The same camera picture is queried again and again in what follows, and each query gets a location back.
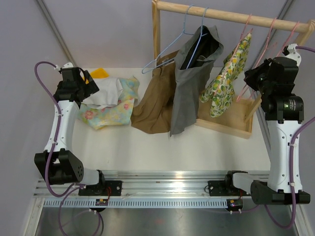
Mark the aluminium rail base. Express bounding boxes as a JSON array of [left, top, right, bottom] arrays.
[[23, 169, 298, 236]]

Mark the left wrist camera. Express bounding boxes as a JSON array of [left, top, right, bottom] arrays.
[[59, 62, 73, 72]]

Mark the brown pleated skirt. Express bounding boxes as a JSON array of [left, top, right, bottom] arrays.
[[131, 61, 176, 134]]

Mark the blue wire hanger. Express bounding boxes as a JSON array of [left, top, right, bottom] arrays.
[[141, 1, 194, 74], [186, 7, 209, 69]]

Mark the yellow plastic tray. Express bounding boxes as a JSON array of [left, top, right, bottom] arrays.
[[90, 68, 109, 79]]

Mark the pastel floral skirt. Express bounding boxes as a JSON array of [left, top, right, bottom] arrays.
[[77, 76, 140, 130]]

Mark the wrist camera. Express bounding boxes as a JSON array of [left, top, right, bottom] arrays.
[[282, 43, 301, 67], [59, 62, 73, 72]]

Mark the grey skirt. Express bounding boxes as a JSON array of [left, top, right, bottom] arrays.
[[170, 26, 224, 136]]

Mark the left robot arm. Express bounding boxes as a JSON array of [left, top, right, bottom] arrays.
[[34, 62, 107, 197]]

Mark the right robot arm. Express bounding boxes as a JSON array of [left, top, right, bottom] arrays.
[[223, 56, 311, 205]]

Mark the white skirt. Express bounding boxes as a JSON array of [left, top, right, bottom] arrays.
[[83, 77, 123, 110]]

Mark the wooden clothes rack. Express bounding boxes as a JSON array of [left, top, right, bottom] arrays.
[[152, 0, 315, 139]]

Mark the lemon print skirt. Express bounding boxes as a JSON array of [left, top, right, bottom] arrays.
[[199, 32, 252, 118]]

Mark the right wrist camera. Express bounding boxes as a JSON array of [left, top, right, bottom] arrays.
[[282, 43, 301, 67]]

